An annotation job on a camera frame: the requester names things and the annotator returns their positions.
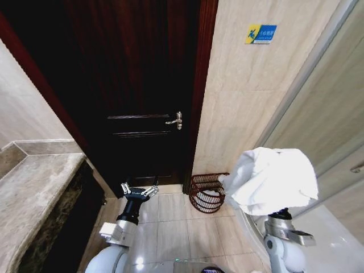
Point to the white used towel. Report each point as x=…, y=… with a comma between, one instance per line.
x=273, y=182

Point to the dark vanity cabinet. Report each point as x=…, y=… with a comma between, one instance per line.
x=76, y=216

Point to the white towel inside hamper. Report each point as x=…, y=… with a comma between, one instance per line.
x=209, y=194

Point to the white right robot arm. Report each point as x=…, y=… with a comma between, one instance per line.
x=280, y=244

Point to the beige marble vanity countertop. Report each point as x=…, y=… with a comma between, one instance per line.
x=31, y=193

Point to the glass shower door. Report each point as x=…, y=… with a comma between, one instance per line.
x=321, y=94

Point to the dark wooden door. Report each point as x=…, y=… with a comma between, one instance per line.
x=128, y=71

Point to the blue yellow caution sign sticker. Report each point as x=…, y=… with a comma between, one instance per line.
x=261, y=34

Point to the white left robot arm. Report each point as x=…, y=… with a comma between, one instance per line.
x=119, y=256

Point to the dark red wooden door frame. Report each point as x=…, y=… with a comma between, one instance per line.
x=203, y=85

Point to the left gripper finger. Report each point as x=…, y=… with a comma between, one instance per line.
x=125, y=188
x=150, y=190

